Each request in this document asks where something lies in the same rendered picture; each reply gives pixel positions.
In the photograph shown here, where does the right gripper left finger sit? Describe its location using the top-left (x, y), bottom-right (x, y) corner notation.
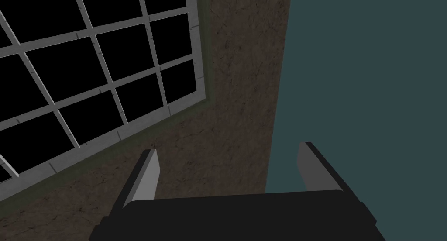
top-left (112, 148), bottom-right (161, 210)

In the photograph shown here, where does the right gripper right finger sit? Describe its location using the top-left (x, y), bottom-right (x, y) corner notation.
top-left (296, 141), bottom-right (346, 193)

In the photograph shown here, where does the grey framed grid window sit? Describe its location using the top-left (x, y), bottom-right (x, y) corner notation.
top-left (0, 0), bottom-right (206, 202)

